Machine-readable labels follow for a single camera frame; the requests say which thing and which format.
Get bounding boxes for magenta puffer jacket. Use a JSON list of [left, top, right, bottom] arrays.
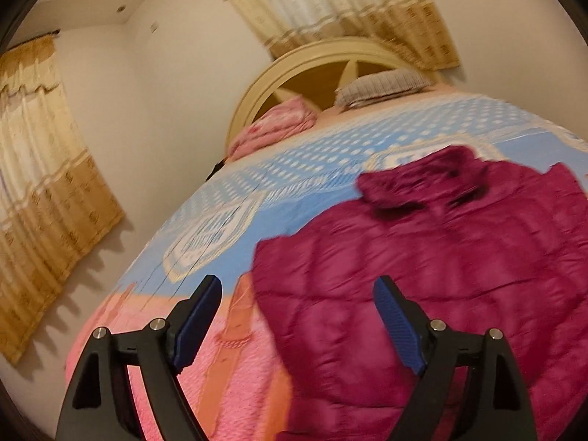
[[252, 144, 588, 441]]

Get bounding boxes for grey striped pillow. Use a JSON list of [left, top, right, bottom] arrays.
[[334, 68, 435, 110]]

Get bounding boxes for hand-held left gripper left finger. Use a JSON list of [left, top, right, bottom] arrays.
[[56, 275, 223, 441]]

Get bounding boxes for bed with patterned blanket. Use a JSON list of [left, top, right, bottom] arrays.
[[64, 92, 588, 441]]

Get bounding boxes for pink pillow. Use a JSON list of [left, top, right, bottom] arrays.
[[228, 96, 319, 162]]

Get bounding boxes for cream arched bed headboard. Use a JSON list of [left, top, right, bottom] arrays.
[[226, 37, 416, 157]]

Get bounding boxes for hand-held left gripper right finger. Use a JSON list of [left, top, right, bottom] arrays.
[[372, 276, 538, 441]]

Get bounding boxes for cream and gold window curtain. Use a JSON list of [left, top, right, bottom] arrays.
[[0, 31, 126, 366], [204, 0, 461, 71]]

